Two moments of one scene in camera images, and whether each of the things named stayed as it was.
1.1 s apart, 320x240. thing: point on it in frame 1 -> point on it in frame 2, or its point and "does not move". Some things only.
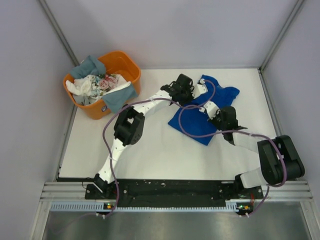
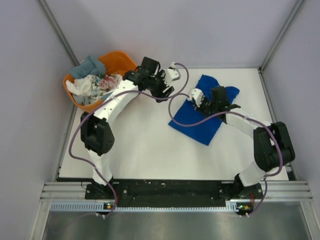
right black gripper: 213,121 -> 205,99
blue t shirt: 191,122 does not move
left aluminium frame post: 58,32 does not move
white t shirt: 80,86 does not move
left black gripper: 190,90 -> 160,75
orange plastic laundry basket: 116,62 does not move
